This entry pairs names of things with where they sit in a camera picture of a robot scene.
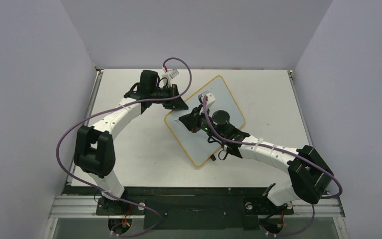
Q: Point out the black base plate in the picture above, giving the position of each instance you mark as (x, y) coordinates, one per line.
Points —
(170, 208)

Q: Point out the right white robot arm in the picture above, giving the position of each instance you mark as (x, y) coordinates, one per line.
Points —
(309, 175)

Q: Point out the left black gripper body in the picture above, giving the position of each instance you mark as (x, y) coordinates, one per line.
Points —
(168, 92)

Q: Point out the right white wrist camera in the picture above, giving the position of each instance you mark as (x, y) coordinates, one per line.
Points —
(206, 98)

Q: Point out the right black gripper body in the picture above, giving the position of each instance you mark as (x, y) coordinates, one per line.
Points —
(196, 120)

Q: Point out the yellow-framed whiteboard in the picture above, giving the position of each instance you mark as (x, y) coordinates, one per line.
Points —
(225, 115)

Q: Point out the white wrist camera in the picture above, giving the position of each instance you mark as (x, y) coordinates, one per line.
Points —
(168, 76)
(206, 98)

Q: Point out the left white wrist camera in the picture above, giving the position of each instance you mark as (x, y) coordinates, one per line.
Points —
(168, 76)

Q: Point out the aluminium frame rail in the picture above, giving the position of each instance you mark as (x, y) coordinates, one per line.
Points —
(86, 207)

